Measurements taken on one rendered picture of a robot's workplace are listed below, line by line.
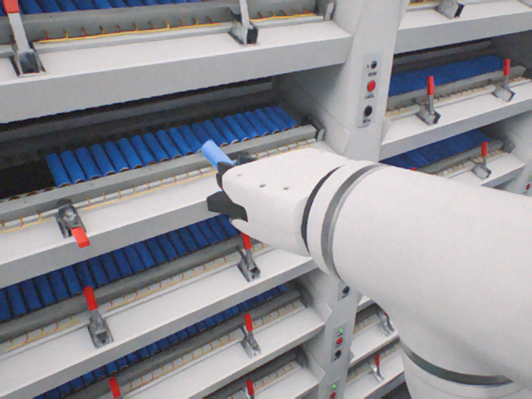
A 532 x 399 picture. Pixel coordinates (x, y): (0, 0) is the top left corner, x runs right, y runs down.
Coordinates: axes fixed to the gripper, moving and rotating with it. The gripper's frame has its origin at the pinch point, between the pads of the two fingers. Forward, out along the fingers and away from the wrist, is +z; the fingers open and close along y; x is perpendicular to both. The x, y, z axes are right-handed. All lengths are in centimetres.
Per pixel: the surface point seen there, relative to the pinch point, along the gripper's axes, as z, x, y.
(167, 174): 23.3, 4.3, 0.1
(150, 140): 29.5, 0.1, -0.3
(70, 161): 28.7, 0.5, 11.8
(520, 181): 26, 33, -100
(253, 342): 29, 44, -12
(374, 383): 38, 86, -54
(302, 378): 35, 66, -27
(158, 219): 19.6, 9.2, 3.8
